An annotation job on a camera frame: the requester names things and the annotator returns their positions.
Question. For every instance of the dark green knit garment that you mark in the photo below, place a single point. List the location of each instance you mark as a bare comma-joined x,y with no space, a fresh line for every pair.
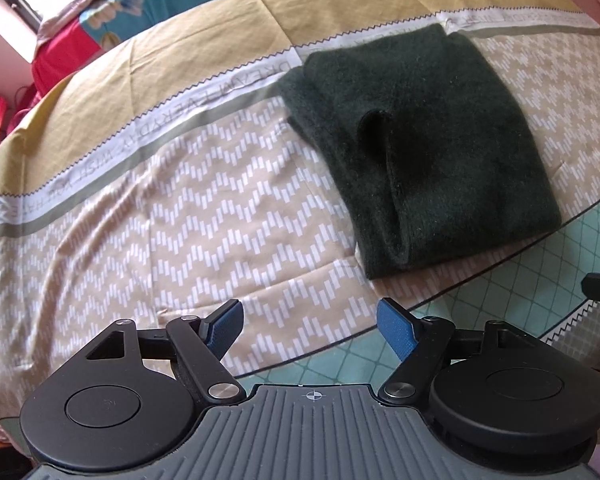
427,147

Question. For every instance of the red blanket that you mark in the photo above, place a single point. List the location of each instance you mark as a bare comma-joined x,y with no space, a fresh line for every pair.
69,51

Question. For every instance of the beige yellow patterned quilt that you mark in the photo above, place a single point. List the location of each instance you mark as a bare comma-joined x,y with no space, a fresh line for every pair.
164,179

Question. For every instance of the pinkish cloth on bed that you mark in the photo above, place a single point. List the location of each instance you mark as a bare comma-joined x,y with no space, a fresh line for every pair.
75,5

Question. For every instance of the teal quilted bedsheet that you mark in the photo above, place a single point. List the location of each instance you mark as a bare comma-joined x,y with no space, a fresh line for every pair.
538,290

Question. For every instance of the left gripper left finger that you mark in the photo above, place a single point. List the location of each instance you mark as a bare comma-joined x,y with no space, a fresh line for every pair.
195,348

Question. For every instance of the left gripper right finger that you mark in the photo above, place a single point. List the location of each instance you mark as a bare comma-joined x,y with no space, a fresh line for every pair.
425,347

